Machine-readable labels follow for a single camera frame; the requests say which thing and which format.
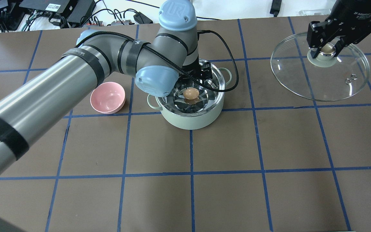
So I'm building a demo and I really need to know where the brown egg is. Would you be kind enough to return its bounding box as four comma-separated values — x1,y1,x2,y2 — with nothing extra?
183,88,200,100

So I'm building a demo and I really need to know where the pink bowl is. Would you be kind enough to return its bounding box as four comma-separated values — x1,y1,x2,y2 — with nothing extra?
90,82,126,114

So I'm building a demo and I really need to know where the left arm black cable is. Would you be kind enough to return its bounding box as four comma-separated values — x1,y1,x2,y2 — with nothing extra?
89,30,239,92

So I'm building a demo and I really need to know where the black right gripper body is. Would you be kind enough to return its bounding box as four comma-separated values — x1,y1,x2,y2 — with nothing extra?
307,18,371,49

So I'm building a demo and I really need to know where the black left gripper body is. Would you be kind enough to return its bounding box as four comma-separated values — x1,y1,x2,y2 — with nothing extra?
181,59,212,84

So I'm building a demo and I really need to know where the pale green cooking pot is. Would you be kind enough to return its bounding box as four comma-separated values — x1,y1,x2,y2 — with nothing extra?
147,59,233,130

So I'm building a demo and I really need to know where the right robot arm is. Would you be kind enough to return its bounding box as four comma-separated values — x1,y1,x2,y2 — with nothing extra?
307,0,371,59

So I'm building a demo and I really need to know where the black power adapter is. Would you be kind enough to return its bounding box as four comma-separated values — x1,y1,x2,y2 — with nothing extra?
133,12,153,24

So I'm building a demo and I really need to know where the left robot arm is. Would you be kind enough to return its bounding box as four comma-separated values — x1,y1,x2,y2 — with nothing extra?
0,0,198,175

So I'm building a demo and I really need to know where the glass pot lid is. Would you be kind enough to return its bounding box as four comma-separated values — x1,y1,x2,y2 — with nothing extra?
270,32,370,102

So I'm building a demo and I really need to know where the black red computer box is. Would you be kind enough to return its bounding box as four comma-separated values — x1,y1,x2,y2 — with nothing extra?
19,0,95,27

